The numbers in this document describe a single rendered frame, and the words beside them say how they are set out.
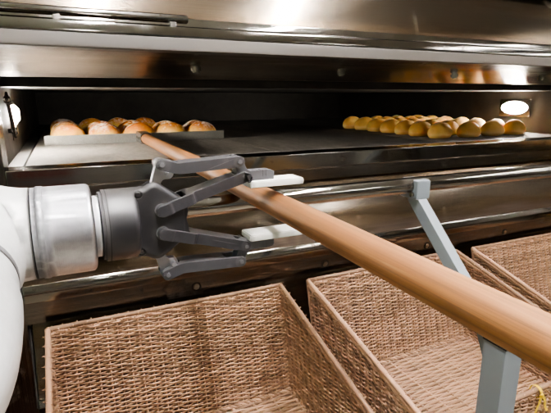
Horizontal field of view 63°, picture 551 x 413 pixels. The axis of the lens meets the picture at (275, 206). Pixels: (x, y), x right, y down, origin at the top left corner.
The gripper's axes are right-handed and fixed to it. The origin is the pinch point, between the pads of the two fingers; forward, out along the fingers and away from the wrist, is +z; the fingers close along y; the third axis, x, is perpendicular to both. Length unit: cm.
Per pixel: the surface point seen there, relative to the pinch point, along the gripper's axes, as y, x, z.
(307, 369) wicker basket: 50, -34, 25
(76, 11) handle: -27, -42, -18
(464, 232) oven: 29, -51, 92
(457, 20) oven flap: -34, -51, 80
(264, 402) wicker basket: 60, -39, 16
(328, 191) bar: 2.3, -14.3, 16.6
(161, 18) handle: -27, -42, -3
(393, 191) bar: 3.4, -14.0, 30.1
